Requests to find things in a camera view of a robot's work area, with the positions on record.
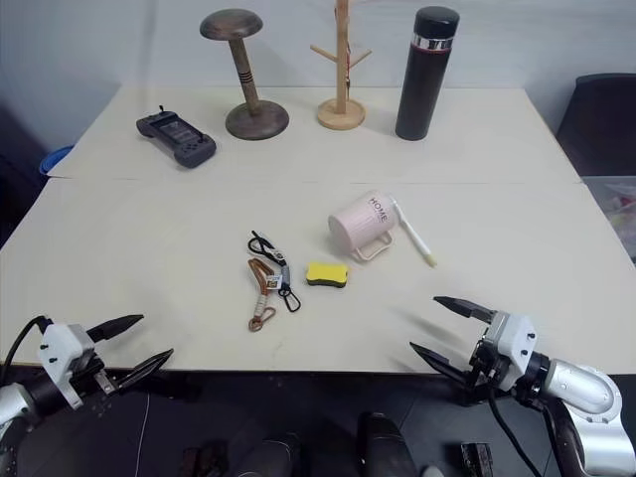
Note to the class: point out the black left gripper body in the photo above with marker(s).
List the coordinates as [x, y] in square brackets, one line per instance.
[92, 370]

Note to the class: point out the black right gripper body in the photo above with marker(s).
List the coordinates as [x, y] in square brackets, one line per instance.
[487, 372]

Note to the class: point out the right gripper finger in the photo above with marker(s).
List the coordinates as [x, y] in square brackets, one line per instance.
[467, 310]
[442, 362]

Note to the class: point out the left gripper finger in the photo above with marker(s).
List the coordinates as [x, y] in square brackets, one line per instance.
[146, 367]
[114, 326]

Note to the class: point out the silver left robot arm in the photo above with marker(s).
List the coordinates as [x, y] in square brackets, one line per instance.
[20, 397]

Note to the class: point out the black ribbed block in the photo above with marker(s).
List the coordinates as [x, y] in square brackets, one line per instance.
[474, 459]

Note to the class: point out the white pen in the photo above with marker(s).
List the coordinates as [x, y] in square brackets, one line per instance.
[415, 236]

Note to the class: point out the dark rounded shape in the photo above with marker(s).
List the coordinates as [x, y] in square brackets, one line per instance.
[382, 444]
[270, 457]

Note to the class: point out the pink ribbed cup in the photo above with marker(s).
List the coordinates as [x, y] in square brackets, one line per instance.
[363, 221]

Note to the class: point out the yellow black sponge eraser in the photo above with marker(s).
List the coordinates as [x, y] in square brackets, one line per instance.
[327, 272]

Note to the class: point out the blue round container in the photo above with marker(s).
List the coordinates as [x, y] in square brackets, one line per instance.
[52, 160]

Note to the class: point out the clear plastic storage bin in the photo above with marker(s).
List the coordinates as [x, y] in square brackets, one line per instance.
[616, 208]

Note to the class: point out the dark grey handheld game console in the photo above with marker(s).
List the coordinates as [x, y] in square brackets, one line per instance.
[176, 136]

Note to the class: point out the black thermos bottle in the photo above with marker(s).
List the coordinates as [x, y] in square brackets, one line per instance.
[422, 84]

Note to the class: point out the black chair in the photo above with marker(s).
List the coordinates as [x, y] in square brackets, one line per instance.
[603, 124]

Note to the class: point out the light wooden mug tree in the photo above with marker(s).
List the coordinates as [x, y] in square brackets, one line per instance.
[341, 104]

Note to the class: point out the dark wooden hat stand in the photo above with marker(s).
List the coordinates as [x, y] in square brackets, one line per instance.
[244, 74]

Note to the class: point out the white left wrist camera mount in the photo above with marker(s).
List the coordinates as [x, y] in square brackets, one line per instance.
[62, 348]

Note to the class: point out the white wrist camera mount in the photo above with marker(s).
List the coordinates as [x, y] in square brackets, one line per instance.
[514, 343]
[62, 348]

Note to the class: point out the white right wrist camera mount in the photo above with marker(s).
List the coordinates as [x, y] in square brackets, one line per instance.
[514, 343]

